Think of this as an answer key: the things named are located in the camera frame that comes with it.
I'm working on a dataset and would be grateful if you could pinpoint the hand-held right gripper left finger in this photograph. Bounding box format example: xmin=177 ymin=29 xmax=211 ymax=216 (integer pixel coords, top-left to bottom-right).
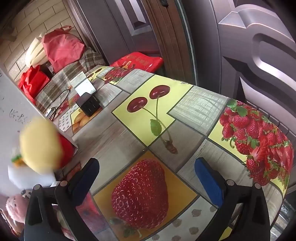
xmin=21 ymin=158 xmax=100 ymax=241

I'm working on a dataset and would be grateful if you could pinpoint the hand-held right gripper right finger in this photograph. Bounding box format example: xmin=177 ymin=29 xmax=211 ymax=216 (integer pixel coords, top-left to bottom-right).
xmin=192 ymin=158 xmax=271 ymax=241

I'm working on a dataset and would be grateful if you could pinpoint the red apple plush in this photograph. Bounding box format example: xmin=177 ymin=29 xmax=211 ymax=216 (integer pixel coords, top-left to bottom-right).
xmin=57 ymin=136 xmax=75 ymax=168

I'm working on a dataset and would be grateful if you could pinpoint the large white foam block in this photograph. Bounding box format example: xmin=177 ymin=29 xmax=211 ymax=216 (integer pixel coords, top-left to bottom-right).
xmin=8 ymin=162 xmax=57 ymax=189

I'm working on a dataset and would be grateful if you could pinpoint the yellow green sponge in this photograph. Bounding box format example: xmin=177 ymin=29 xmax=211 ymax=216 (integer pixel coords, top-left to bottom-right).
xmin=20 ymin=117 xmax=63 ymax=175

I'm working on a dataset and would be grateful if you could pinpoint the pink round plush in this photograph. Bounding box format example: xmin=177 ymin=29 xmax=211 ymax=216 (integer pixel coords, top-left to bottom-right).
xmin=3 ymin=194 xmax=29 ymax=224

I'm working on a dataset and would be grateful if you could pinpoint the small black box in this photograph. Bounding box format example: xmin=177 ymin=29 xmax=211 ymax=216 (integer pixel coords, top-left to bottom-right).
xmin=76 ymin=92 xmax=101 ymax=118

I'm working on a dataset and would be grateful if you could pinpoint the plaid cloth cover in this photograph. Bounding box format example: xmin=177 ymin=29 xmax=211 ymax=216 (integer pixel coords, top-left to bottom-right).
xmin=35 ymin=47 xmax=107 ymax=114

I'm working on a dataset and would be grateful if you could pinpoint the bright red tote bag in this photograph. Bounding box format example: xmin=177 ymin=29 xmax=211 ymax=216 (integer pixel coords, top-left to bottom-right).
xmin=18 ymin=65 xmax=51 ymax=103

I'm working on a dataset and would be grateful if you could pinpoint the flat red gift bag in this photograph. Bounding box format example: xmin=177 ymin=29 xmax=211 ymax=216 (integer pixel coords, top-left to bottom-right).
xmin=109 ymin=52 xmax=164 ymax=73

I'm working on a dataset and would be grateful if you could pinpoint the pink-red plastic bag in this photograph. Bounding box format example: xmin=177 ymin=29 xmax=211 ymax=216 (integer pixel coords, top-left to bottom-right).
xmin=43 ymin=25 xmax=86 ymax=73

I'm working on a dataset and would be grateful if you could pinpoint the brown metal door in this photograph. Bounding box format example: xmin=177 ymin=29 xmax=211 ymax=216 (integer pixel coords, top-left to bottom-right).
xmin=178 ymin=0 xmax=296 ymax=132

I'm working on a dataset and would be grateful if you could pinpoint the cream foam roll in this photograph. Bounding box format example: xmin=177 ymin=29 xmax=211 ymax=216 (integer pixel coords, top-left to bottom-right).
xmin=25 ymin=35 xmax=52 ymax=68

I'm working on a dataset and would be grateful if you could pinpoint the thin black cable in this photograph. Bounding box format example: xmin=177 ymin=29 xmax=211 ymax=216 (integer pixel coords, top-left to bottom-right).
xmin=46 ymin=89 xmax=73 ymax=119

